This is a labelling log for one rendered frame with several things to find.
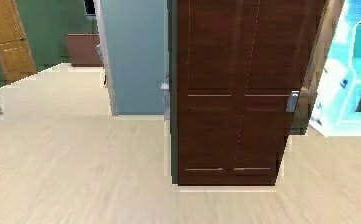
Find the reddish brown cabinet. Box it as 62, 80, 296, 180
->
65, 33, 104, 68

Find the dark brown room door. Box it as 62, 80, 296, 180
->
170, 0, 328, 187

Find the light brown room door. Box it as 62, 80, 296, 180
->
0, 0, 38, 83

